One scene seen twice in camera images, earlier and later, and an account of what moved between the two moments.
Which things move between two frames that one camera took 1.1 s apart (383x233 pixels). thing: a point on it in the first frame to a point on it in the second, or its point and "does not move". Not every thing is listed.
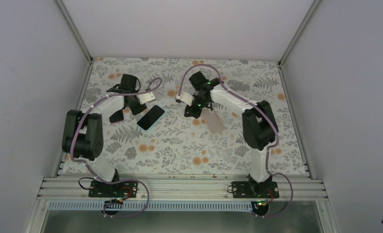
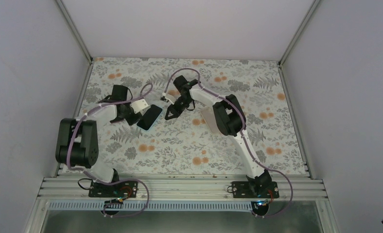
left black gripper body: (133, 102) to (126, 111)
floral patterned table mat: (184, 116) does not move
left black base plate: (122, 189) does not move
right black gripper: (195, 113) to (175, 111)
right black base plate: (248, 190) does not move
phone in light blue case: (150, 117) does not move
